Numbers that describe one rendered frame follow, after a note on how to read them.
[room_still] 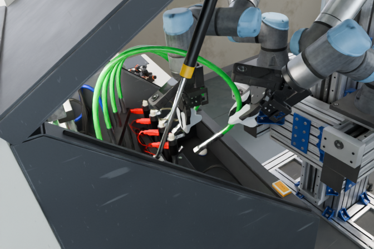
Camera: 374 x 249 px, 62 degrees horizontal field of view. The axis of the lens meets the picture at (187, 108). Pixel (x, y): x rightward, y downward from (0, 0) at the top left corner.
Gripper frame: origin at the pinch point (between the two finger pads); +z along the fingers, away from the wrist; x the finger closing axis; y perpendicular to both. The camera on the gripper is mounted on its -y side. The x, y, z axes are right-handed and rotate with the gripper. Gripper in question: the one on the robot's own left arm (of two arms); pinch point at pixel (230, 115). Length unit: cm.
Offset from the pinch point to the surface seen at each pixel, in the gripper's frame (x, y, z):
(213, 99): 183, 90, 143
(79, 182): -36.1, -29.8, -4.3
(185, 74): -20.9, -24.4, -19.2
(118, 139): -0.4, -17.5, 31.9
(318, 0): 366, 174, 46
